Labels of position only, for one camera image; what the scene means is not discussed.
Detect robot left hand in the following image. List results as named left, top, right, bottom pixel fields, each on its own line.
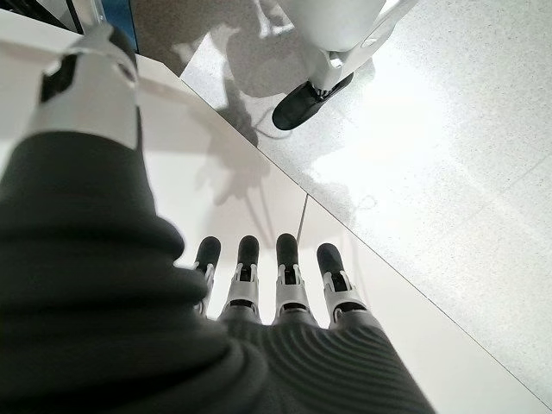
left=0, top=23, right=436, bottom=414

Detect white robot left leg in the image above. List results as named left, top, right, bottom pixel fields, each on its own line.
left=254, top=0, right=419, bottom=131

